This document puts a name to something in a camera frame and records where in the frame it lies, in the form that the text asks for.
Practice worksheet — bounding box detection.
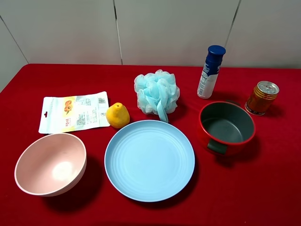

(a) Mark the light blue bath loofah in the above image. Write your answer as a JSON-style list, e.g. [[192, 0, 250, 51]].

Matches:
[[134, 69, 180, 123]]

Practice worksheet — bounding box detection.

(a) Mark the blue and white bottle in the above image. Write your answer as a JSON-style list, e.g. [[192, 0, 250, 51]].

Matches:
[[197, 45, 226, 99]]

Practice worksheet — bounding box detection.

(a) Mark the pink bowl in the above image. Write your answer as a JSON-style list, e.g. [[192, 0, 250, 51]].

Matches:
[[14, 133, 87, 197]]

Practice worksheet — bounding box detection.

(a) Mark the gold drink can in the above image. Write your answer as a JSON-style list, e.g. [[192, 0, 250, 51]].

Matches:
[[245, 81, 279, 115]]

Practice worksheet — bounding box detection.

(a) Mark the white snack pouch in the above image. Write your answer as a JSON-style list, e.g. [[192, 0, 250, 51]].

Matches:
[[39, 91, 110, 134]]

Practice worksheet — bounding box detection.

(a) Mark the light blue plate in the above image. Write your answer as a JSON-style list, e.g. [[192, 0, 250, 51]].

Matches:
[[104, 120, 195, 202]]

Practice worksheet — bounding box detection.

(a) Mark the red pot with grey inside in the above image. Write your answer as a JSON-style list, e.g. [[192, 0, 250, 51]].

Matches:
[[197, 101, 256, 156]]

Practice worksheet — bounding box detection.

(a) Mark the yellow lemon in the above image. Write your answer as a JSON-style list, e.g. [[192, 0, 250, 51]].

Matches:
[[105, 103, 130, 129]]

